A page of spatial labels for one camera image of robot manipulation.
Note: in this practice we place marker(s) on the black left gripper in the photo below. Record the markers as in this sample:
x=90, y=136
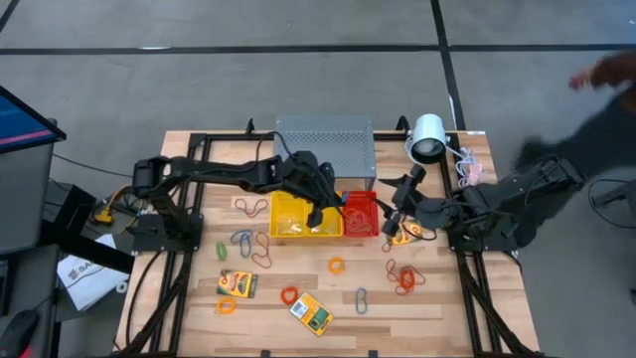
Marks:
x=320, y=176

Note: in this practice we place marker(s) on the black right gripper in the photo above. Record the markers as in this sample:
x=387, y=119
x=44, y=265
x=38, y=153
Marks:
x=411, y=196

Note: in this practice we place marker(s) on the yellow Crayola crayon box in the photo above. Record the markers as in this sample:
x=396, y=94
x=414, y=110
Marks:
x=399, y=238
x=237, y=284
x=310, y=314

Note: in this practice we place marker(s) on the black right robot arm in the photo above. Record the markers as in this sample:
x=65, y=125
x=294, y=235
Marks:
x=522, y=194

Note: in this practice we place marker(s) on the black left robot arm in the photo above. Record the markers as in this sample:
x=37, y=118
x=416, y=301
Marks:
x=223, y=175

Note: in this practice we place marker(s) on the red plastic slotted basket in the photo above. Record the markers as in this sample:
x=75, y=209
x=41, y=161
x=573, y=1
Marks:
x=363, y=199

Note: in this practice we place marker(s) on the yellow plastic slotted basket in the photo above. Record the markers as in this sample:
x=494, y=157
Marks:
x=283, y=209
x=333, y=226

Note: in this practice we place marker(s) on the grey perforated metal riser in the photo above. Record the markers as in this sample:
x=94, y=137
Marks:
x=338, y=144

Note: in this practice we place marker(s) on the white spot lamp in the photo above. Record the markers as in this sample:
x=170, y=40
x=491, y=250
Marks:
x=427, y=131

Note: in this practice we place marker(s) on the white label sticker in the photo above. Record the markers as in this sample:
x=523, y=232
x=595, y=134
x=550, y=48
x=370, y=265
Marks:
x=474, y=132

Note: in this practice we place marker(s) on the teal rubber band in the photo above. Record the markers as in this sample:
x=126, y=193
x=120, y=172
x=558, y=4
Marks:
x=232, y=237

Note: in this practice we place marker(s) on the green rubber band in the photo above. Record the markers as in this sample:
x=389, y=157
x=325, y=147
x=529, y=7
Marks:
x=217, y=251

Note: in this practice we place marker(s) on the person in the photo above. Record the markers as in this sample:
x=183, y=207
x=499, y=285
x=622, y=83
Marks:
x=596, y=134

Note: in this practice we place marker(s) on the person's hand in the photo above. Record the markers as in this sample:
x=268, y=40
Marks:
x=581, y=79

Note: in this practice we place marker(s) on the grey chair base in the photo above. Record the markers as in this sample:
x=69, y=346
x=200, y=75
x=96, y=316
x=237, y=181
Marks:
x=621, y=191

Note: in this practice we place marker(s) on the white tape roll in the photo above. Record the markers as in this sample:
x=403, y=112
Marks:
x=118, y=287

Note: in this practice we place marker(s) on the black floor stand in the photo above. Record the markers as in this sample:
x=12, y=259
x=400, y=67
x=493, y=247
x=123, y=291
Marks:
x=84, y=247

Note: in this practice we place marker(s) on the white paper sheet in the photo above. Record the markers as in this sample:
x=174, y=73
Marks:
x=89, y=283

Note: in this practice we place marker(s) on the grey metal cabinet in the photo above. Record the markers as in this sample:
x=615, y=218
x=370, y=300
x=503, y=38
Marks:
x=25, y=199

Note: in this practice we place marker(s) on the computer monitor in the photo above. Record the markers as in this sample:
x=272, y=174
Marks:
x=20, y=124

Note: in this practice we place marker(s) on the black computer mouse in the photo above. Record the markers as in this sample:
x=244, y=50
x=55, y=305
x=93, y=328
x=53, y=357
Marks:
x=17, y=333

